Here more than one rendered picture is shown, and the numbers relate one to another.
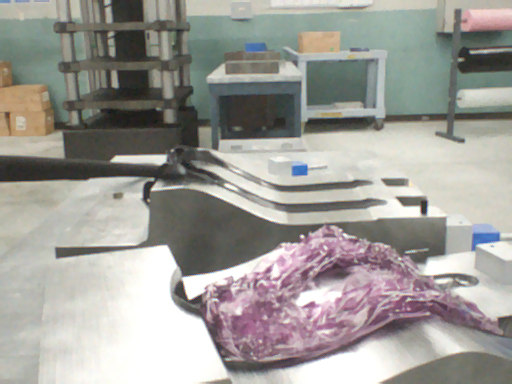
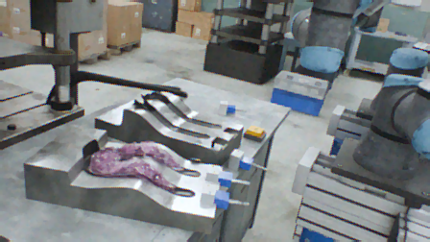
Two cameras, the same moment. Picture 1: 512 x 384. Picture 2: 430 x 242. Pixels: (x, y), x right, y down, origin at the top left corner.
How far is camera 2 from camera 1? 0.70 m
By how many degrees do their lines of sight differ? 20
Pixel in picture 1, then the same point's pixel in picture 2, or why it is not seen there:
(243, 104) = not seen: hidden behind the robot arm
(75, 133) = (212, 47)
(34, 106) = (206, 24)
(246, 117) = not seen: hidden behind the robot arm
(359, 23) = (407, 16)
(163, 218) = (126, 119)
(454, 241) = (232, 161)
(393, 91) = not seen: hidden behind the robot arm
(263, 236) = (155, 136)
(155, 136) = (250, 59)
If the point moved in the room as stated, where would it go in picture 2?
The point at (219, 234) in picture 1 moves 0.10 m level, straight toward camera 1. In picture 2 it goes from (142, 131) to (127, 141)
